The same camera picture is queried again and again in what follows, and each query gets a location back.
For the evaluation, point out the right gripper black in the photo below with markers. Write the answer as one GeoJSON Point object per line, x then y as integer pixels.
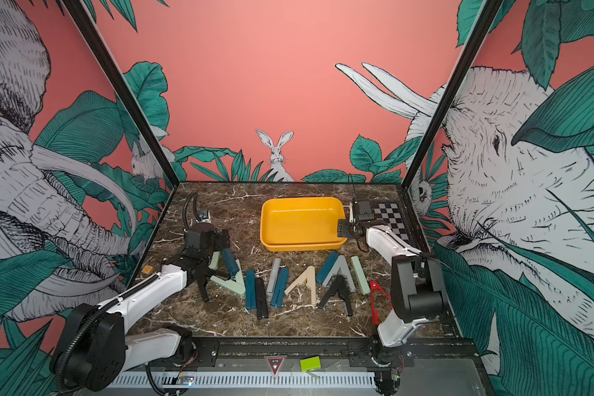
{"type": "Point", "coordinates": [345, 227]}

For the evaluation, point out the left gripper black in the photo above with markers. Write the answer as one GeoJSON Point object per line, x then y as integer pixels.
{"type": "Point", "coordinates": [219, 238]}

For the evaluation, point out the grey pliers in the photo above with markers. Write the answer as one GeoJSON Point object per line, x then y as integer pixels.
{"type": "Point", "coordinates": [341, 268]}
{"type": "Point", "coordinates": [273, 277]}

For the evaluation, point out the yellow plastic storage tray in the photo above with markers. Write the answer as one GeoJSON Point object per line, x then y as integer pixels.
{"type": "Point", "coordinates": [301, 224]}

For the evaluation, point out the mint green pliers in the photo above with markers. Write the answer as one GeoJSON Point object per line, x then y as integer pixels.
{"type": "Point", "coordinates": [236, 284]}
{"type": "Point", "coordinates": [364, 286]}

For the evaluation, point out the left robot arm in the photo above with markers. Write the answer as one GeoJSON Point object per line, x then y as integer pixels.
{"type": "Point", "coordinates": [95, 346]}

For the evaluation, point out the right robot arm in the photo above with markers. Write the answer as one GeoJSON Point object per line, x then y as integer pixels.
{"type": "Point", "coordinates": [417, 288]}

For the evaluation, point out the mint green open pliers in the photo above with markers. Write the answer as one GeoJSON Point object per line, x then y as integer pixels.
{"type": "Point", "coordinates": [236, 284]}

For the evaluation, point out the black closed pliers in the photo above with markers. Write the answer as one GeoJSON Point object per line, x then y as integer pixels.
{"type": "Point", "coordinates": [261, 299]}

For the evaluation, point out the grey closed pliers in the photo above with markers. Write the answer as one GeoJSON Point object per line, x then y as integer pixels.
{"type": "Point", "coordinates": [273, 277]}

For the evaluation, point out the black open pliers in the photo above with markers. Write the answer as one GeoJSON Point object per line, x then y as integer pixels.
{"type": "Point", "coordinates": [338, 286]}

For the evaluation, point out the beige open pliers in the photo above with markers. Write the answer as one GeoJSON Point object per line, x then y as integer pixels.
{"type": "Point", "coordinates": [307, 277]}

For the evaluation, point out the black white checkerboard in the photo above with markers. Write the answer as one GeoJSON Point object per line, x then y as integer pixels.
{"type": "Point", "coordinates": [389, 213]}

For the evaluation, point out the red plastic tool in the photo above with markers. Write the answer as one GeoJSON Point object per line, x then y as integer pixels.
{"type": "Point", "coordinates": [375, 291]}

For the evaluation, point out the green sticky note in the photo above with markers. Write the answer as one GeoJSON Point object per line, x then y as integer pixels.
{"type": "Point", "coordinates": [310, 364]}

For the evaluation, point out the black mounting rail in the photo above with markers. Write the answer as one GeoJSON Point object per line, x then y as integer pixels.
{"type": "Point", "coordinates": [358, 352]}

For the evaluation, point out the black frame post right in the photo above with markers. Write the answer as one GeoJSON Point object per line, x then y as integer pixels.
{"type": "Point", "coordinates": [483, 22]}

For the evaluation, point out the black frame post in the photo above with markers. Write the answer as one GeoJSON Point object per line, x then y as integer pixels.
{"type": "Point", "coordinates": [483, 22]}
{"type": "Point", "coordinates": [84, 22]}

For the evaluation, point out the black frame post left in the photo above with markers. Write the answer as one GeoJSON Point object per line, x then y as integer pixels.
{"type": "Point", "coordinates": [84, 22]}

